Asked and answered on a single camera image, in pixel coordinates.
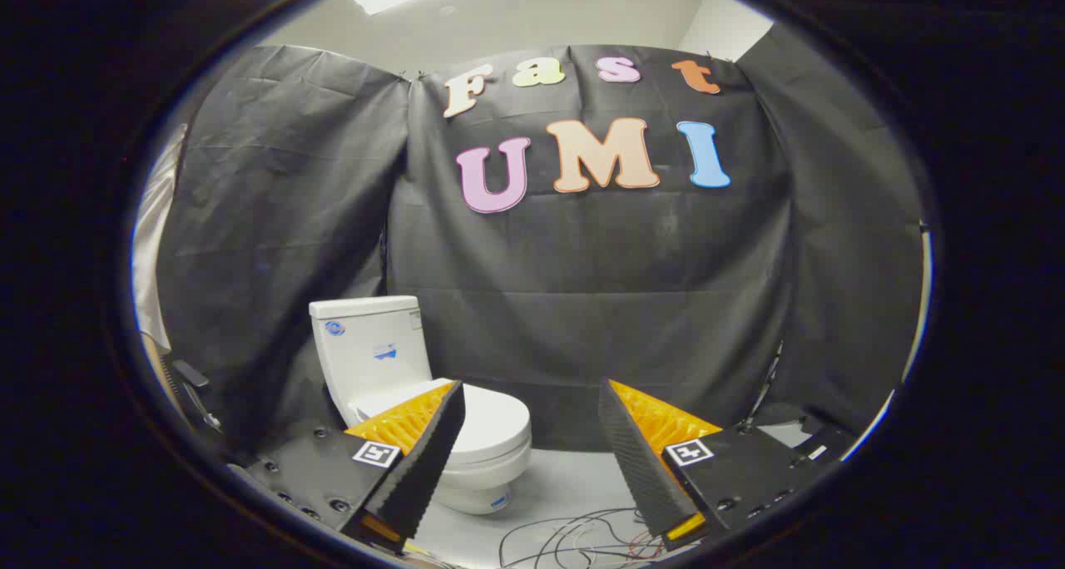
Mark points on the white ceramic toilet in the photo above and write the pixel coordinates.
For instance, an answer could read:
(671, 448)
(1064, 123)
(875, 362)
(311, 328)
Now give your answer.
(370, 348)

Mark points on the dark metal stand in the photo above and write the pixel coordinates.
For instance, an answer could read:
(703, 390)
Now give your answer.
(193, 386)

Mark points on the white curtain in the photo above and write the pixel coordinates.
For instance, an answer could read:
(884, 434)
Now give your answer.
(154, 244)

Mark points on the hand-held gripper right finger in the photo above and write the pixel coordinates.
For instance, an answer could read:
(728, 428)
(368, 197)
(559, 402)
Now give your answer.
(636, 461)

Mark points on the white toilet lid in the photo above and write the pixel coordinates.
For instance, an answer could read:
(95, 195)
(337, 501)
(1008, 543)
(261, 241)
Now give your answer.
(491, 423)

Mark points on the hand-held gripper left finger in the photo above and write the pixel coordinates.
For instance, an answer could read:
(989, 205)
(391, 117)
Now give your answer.
(424, 461)

